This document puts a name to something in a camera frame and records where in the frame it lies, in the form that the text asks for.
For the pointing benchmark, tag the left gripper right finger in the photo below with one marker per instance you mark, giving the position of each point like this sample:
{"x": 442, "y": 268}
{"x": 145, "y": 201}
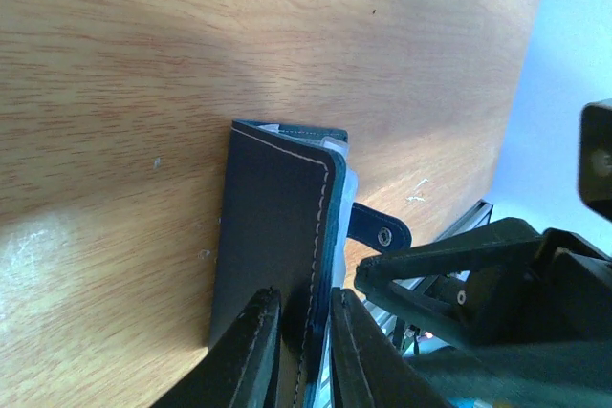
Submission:
{"x": 366, "y": 370}

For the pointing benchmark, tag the dark blue card holder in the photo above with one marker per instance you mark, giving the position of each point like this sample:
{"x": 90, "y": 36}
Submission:
{"x": 288, "y": 210}

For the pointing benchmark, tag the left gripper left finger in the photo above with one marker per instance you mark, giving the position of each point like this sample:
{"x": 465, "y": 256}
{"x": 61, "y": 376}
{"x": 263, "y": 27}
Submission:
{"x": 241, "y": 369}

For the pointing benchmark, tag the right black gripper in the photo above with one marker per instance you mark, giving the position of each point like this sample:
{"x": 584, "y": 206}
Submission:
{"x": 523, "y": 287}

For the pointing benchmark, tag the aluminium front rail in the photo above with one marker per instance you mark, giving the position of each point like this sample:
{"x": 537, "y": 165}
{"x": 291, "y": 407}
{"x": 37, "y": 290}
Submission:
{"x": 420, "y": 285}

